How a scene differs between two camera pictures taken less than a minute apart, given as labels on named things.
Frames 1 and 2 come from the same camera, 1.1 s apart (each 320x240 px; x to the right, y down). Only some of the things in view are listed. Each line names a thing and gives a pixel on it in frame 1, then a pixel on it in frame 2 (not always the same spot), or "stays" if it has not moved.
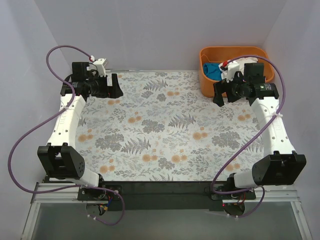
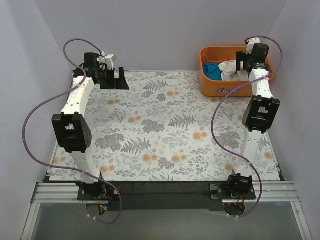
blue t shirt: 212,70 stays
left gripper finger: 117,92 to 121,83
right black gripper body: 230,89 to 240,63
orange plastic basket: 220,54 stays
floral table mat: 163,128 stays
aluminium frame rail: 57,192 stays
